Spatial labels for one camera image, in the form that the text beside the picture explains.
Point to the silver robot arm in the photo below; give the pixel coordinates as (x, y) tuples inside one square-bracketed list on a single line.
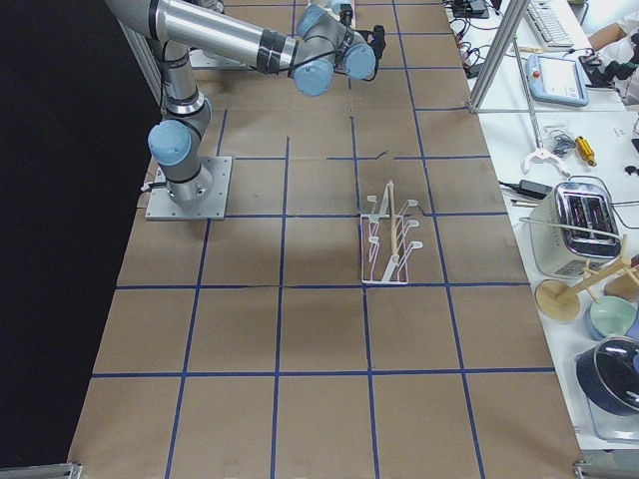
[(326, 44)]

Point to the black power adapter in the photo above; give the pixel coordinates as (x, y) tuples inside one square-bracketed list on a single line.
[(534, 190)]

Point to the wooden mug tree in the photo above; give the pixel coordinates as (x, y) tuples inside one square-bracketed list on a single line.
[(560, 301)]

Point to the silver toaster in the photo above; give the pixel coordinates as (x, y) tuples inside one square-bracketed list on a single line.
[(573, 227)]

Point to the pale green bowl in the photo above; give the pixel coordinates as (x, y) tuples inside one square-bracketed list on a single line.
[(609, 316)]

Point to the white keyboard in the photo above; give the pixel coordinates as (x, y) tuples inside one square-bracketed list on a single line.
[(542, 19)]

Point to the dark blue pot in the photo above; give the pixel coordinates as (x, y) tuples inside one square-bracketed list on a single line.
[(608, 375)]

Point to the white wire cup rack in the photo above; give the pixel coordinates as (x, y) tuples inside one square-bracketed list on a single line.
[(386, 243)]

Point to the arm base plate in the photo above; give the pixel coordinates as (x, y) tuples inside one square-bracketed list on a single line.
[(204, 197)]

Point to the aluminium frame post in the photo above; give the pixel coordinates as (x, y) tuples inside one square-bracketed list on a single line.
[(503, 38)]

